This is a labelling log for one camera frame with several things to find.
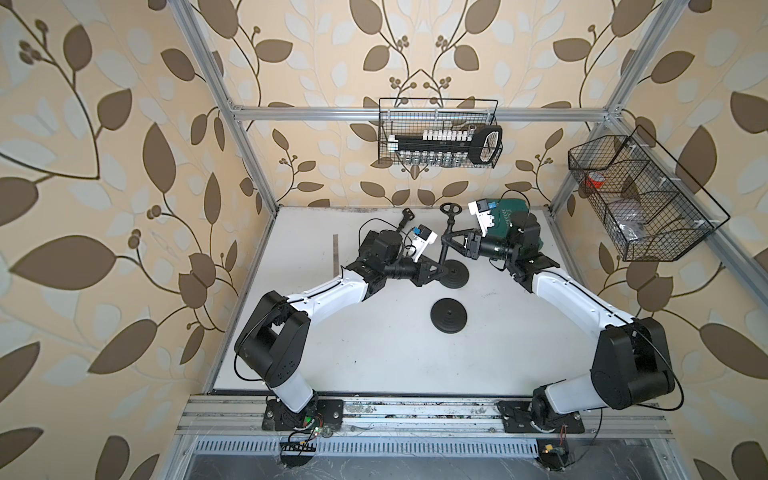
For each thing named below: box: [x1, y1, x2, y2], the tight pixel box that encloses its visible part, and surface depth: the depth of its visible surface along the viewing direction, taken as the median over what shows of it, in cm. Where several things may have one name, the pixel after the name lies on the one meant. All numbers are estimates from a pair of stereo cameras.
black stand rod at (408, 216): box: [397, 207, 415, 233], surface depth 121 cm
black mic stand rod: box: [439, 202, 462, 264], surface depth 77 cm
